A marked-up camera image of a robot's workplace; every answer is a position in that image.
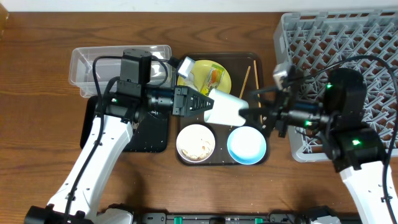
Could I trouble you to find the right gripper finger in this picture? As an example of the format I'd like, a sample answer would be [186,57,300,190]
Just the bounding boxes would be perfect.
[239,107,272,120]
[249,86,279,95]

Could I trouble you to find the white cup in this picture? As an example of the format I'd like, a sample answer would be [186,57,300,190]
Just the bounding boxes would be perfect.
[204,89,249,126]

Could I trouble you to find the pink bowl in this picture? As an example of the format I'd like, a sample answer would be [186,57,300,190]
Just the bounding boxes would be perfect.
[176,124,216,163]

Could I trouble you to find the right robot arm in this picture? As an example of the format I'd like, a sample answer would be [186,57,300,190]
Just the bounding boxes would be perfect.
[239,68,397,223]

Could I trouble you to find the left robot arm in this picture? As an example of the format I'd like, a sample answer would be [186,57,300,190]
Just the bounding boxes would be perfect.
[24,49,214,223]

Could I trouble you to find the black waste tray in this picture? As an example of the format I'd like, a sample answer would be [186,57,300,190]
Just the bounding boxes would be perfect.
[80,96,169,153]

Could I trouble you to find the grey dishwasher rack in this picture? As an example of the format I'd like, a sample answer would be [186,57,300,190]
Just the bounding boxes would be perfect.
[273,9,397,147]

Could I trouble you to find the crumpled white tissue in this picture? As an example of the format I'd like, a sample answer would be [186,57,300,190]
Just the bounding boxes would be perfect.
[183,72,198,91]

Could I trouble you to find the left wooden chopstick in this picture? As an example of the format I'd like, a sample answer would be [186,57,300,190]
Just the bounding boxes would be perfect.
[239,66,251,99]

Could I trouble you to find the wooden chopstick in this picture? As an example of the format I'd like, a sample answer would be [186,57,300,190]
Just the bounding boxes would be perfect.
[239,66,251,99]
[253,60,263,124]

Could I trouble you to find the right wooden chopstick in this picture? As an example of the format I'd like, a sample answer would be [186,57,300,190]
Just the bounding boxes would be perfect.
[253,60,263,124]

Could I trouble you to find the blue bowl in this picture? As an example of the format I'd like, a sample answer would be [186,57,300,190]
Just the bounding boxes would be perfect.
[226,126,267,165]

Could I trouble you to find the yellow plate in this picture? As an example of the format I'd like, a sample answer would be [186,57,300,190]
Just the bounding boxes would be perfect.
[192,60,231,94]

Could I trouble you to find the green snack wrapper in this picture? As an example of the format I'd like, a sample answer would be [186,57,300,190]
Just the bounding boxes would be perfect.
[200,64,225,96]

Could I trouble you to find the dark brown serving tray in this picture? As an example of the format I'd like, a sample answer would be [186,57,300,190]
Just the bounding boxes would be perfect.
[177,52,264,166]

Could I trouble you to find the clear plastic bin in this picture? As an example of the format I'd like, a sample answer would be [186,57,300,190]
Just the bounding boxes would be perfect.
[69,45,175,98]

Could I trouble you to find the left black cable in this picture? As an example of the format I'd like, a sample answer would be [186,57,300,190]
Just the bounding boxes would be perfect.
[62,55,170,224]

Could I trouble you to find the black cable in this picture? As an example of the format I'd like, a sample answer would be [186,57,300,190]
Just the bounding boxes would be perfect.
[289,55,398,224]
[62,55,170,224]

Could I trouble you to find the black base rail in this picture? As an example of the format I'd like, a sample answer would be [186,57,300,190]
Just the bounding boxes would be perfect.
[141,212,361,224]

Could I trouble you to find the right black cable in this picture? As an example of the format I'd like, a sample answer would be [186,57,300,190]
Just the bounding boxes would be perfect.
[289,55,398,224]

